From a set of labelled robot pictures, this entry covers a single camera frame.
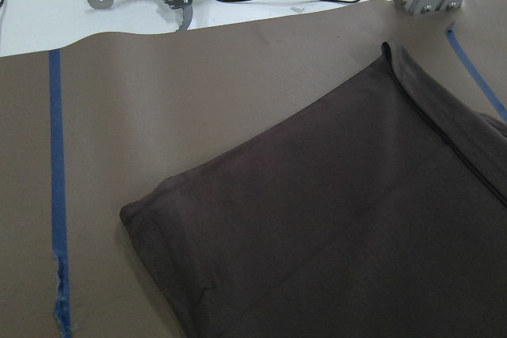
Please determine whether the dark brown t-shirt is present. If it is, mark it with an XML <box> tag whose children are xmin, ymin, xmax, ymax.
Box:
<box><xmin>120</xmin><ymin>42</ymin><xmax>506</xmax><ymax>337</ymax></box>

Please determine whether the blue tape line crosswise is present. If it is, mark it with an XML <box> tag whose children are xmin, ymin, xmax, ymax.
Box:
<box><xmin>48</xmin><ymin>49</ymin><xmax>72</xmax><ymax>337</ymax></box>

